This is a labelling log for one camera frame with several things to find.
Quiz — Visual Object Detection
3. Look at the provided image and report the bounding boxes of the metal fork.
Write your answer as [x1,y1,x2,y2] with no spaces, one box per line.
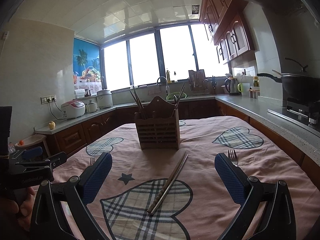
[228,149,238,166]
[89,157,95,166]

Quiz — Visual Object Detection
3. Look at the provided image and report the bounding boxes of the yellow apple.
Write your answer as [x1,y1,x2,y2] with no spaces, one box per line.
[48,121,56,130]

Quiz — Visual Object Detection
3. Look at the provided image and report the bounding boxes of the fruit beach poster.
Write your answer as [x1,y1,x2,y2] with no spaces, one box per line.
[73,38,102,94]

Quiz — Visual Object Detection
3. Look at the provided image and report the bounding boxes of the wooden chopstick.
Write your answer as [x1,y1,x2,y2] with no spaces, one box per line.
[132,86,147,119]
[134,92,148,119]
[130,89,146,119]

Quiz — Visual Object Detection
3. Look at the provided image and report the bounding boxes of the upper wooden cabinets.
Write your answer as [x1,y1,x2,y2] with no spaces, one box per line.
[200,0,254,64]

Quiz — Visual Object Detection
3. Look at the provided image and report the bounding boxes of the dish drying rack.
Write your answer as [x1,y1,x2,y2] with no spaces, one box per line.
[188,69,209,95]

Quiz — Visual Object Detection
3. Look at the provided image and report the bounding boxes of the gas stove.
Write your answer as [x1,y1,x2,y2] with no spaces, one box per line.
[267,98,319,136]

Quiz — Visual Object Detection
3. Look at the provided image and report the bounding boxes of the lower wooden cabinets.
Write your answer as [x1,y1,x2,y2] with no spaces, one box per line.
[46,95,319,186]

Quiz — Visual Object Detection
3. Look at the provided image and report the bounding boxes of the metal fork left side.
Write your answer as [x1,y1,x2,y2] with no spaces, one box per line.
[89,157,95,166]

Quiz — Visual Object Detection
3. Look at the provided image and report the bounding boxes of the green colander basket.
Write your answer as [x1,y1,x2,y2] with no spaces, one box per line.
[166,92,188,100]

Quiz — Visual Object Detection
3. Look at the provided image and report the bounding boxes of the metal fork right side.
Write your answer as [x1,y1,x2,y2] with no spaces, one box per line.
[228,149,238,166]

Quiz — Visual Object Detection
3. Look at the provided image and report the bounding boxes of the white tall cooker pot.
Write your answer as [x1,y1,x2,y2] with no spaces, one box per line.
[97,89,113,109]

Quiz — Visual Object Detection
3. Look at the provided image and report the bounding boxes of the black wok with lid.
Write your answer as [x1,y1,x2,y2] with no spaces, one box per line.
[257,57,319,103]

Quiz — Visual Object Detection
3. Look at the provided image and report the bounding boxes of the person's left hand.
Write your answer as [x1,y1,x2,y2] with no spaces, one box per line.
[1,187,36,231]

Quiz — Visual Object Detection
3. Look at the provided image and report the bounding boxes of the wooden cabinets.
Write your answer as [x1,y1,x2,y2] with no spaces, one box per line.
[46,95,319,186]
[200,0,254,64]

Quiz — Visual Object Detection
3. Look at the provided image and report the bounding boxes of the sink faucet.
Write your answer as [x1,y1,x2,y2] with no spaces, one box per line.
[156,76,170,96]

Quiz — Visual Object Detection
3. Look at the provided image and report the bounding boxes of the yellow bottle on sill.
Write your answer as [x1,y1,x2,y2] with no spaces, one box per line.
[166,69,171,83]

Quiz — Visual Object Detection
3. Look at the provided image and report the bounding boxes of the pink white rice cooker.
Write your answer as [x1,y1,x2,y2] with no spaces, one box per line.
[61,100,85,119]

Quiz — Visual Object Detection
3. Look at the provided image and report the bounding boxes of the electric kettle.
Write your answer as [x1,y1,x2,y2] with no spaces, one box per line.
[225,76,240,95]

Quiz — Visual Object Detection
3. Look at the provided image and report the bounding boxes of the wall power outlet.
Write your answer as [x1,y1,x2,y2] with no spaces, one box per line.
[41,95,57,104]

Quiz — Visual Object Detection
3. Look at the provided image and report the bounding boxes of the wooden utensil holder box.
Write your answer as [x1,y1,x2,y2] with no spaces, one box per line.
[134,96,180,150]

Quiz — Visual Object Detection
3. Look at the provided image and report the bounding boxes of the green mug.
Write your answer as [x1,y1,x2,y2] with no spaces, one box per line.
[237,83,250,97]

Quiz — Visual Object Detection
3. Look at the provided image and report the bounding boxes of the pink heart-pattern tablecloth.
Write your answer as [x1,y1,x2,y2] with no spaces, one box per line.
[54,116,319,239]

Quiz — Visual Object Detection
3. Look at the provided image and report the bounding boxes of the wooden stool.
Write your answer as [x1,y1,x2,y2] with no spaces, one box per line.
[14,134,50,156]

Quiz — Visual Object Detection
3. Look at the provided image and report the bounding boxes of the spice jar set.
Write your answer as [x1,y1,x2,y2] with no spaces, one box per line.
[249,87,260,99]

